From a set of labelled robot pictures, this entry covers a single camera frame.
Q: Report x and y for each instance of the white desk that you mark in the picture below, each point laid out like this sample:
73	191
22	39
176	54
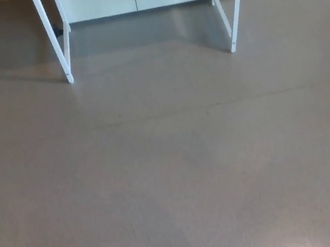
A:
56	46

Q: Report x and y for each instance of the small black floor object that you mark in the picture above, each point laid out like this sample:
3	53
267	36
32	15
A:
57	30

